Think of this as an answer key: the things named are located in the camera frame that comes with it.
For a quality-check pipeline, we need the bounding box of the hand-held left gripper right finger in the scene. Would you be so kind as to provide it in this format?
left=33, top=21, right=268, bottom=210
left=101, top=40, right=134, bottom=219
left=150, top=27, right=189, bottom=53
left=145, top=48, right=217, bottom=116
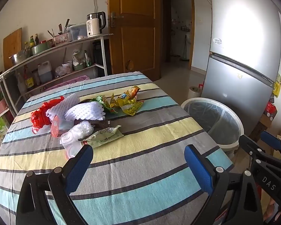
left=185, top=145, right=264, bottom=225

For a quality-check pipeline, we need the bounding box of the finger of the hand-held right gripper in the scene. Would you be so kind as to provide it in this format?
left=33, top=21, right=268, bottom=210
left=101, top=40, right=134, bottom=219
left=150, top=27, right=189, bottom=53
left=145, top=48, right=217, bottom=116
left=238, top=134, right=275, bottom=169
left=260, top=131, right=281, bottom=163

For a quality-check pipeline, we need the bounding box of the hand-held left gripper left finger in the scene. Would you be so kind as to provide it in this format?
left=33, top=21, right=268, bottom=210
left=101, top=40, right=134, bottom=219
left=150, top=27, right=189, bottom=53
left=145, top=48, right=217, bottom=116
left=16, top=145, right=93, bottom=225

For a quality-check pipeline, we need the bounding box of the clear plastic cup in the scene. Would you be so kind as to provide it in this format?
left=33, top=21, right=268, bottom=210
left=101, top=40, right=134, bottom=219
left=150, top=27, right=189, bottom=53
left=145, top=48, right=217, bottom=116
left=60, top=131, right=85, bottom=160

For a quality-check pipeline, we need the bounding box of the pale green white wrapper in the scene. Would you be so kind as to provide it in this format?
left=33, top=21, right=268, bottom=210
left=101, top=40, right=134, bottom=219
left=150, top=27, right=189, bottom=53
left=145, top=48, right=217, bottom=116
left=81, top=125, right=124, bottom=149

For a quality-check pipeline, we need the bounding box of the white round waste bin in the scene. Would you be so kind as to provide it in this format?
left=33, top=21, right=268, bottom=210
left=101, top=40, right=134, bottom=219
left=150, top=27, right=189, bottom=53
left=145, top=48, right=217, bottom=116
left=180, top=98, right=244, bottom=152

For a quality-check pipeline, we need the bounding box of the clear bag with red strip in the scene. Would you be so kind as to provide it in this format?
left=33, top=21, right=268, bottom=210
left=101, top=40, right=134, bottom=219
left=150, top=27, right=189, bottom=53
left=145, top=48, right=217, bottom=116
left=51, top=115, right=73, bottom=138

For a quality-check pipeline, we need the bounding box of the dark brown snack wrapper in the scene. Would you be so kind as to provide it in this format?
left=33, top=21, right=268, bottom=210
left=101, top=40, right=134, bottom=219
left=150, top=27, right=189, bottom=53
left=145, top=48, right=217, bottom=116
left=84, top=116, right=122, bottom=128

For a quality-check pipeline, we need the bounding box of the white foam fruit net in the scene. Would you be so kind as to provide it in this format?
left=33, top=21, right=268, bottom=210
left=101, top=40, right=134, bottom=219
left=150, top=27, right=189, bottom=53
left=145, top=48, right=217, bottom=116
left=65, top=102, right=106, bottom=122
left=46, top=93, right=81, bottom=120

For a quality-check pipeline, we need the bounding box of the red plastic bag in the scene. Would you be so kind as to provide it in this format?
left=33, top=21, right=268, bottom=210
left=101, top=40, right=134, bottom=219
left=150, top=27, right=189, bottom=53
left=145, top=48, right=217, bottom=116
left=30, top=98, right=65, bottom=134

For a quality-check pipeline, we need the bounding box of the green snack bag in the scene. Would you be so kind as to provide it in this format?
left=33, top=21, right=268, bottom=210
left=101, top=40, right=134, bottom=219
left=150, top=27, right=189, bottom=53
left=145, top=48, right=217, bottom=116
left=89, top=95, right=119, bottom=114

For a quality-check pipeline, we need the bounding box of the yellow snack wrapper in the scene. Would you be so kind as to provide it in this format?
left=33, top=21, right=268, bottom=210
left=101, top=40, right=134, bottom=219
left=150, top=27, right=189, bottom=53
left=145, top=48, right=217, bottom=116
left=117, top=98, right=144, bottom=116

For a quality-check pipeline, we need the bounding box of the orange snack wrapper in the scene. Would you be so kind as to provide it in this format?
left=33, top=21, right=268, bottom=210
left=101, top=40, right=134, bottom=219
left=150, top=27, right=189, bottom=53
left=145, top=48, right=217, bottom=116
left=118, top=85, right=141, bottom=101

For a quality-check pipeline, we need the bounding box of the cardboard box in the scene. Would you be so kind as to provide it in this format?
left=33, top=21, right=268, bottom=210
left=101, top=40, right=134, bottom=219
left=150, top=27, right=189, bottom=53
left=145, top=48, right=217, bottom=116
left=248, top=115, right=274, bottom=143

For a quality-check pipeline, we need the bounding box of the red plastic packet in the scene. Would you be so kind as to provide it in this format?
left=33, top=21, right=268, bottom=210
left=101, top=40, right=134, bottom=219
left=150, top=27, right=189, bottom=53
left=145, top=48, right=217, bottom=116
left=265, top=101, right=277, bottom=120

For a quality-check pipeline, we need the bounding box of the striped tablecloth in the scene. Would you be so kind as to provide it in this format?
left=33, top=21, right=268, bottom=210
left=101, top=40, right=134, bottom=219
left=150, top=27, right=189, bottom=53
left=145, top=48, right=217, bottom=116
left=0, top=71, right=235, bottom=225

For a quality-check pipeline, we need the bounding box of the white paper roll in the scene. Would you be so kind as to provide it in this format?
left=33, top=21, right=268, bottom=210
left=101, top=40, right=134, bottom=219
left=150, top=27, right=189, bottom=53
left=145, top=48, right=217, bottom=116
left=189, top=87, right=202, bottom=99

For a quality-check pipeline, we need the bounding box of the pink plastic tray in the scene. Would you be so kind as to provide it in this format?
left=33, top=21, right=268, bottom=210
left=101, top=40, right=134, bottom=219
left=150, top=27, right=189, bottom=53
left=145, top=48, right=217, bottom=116
left=50, top=75, right=90, bottom=92

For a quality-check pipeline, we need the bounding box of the silver refrigerator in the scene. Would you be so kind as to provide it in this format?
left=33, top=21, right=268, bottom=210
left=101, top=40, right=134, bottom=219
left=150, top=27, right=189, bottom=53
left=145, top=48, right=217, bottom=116
left=200, top=0, right=281, bottom=136

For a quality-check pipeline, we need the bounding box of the clear knotted plastic bag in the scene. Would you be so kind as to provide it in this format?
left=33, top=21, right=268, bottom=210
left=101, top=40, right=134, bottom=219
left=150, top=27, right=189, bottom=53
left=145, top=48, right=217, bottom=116
left=55, top=66, right=67, bottom=78

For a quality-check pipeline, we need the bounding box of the oil bottle yellow label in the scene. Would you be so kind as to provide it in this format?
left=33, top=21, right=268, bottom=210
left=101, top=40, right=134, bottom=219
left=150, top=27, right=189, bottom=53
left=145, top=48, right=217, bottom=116
left=23, top=66, right=35, bottom=91

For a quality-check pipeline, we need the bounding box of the white plastic jug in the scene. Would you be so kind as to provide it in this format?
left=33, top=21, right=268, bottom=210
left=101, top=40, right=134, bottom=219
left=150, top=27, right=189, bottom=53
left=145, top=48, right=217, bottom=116
left=37, top=61, right=52, bottom=83

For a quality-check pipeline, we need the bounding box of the small green basket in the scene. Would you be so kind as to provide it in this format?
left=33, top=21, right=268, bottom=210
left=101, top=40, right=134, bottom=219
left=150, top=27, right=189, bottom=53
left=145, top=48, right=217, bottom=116
left=73, top=62, right=89, bottom=71

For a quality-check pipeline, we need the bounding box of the clear plastic bottle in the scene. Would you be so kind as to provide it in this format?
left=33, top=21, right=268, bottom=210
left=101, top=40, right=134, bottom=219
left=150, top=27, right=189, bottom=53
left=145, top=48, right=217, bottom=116
left=16, top=71, right=26, bottom=94

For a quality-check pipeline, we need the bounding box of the white plastic bag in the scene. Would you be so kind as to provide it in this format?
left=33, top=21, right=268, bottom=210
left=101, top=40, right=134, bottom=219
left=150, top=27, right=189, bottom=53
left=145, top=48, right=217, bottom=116
left=72, top=49, right=86, bottom=66

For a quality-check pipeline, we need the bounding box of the metal shelf rack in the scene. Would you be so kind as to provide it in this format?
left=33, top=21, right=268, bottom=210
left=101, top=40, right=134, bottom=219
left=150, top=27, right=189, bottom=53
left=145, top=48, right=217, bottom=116
left=0, top=33, right=114, bottom=122

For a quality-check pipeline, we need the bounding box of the steel basin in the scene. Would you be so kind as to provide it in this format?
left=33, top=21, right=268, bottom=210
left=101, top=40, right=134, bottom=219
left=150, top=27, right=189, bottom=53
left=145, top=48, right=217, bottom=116
left=11, top=50, right=32, bottom=65

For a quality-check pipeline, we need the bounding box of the green enamel pot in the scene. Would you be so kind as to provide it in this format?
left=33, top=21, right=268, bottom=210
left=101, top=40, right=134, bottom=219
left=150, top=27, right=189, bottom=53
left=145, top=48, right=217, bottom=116
left=31, top=41, right=53, bottom=55

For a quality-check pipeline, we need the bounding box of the pink utensil basket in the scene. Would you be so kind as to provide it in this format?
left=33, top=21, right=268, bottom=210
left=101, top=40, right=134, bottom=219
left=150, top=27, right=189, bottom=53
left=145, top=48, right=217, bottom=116
left=53, top=33, right=69, bottom=46

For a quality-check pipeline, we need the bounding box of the clear storage box blue lid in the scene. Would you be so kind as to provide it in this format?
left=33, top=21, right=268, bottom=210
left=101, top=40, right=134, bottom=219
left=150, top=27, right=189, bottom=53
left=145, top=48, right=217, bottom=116
left=67, top=23, right=87, bottom=41

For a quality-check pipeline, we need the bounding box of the brown wooden door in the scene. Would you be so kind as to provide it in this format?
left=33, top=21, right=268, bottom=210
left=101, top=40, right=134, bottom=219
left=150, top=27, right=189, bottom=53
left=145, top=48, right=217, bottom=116
left=108, top=0, right=162, bottom=81

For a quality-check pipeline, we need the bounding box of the wooden cutting board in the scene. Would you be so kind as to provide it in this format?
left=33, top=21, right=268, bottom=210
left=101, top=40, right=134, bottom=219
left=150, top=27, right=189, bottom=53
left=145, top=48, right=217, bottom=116
left=3, top=28, right=22, bottom=71

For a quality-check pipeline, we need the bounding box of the white electric kettle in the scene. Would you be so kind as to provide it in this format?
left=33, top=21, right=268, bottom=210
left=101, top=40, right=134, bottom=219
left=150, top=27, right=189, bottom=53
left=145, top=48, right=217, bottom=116
left=87, top=11, right=106, bottom=38

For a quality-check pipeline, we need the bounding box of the metal door handle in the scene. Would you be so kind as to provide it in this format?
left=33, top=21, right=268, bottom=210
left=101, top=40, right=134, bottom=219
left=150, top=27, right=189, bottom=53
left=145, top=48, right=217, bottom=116
left=111, top=12, right=124, bottom=28

